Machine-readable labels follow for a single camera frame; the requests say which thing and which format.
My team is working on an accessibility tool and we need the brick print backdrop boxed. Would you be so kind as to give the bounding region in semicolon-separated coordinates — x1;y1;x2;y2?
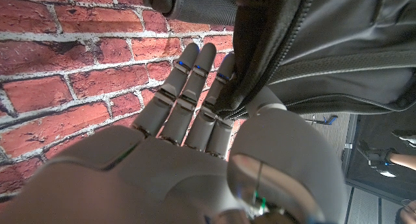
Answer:
0;0;237;202

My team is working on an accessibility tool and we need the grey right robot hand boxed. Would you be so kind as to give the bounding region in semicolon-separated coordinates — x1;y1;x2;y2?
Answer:
0;42;347;224

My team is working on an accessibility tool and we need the black backpack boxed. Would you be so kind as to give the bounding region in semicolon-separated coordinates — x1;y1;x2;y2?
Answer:
142;0;416;121

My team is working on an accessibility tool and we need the small blue tool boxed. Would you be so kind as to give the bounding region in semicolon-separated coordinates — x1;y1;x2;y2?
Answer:
305;115;339;126

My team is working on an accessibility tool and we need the person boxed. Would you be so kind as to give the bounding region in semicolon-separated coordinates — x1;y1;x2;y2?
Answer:
357;129;416;224

